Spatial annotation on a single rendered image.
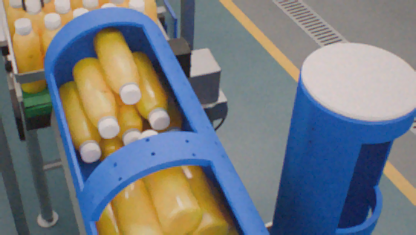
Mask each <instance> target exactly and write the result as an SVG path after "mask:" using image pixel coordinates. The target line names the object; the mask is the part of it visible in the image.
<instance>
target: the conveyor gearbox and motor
mask: <svg viewBox="0 0 416 235"><path fill-rule="evenodd" d="M221 71H222V70H221V68H220V67H219V65H218V63H217V62H216V60H215V58H214V56H213V55H212V52H211V51H209V50H208V49H202V50H198V51H193V55H192V70H191V77H190V78H187V80H188V82H189V84H190V85H191V87H192V89H193V91H194V93H195V95H196V97H197V98H198V100H199V102H200V104H201V106H202V109H203V110H204V112H205V114H206V116H207V118H208V120H209V122H211V124H212V126H214V120H218V119H222V120H221V122H220V123H219V124H218V125H217V126H216V128H215V129H214V130H215V132H216V131H217V130H218V129H219V128H220V126H221V124H222V123H223V122H224V120H225V118H226V116H227V112H228V107H227V99H226V97H225V96H224V94H223V92H222V91H221V90H220V82H221Z"/></svg>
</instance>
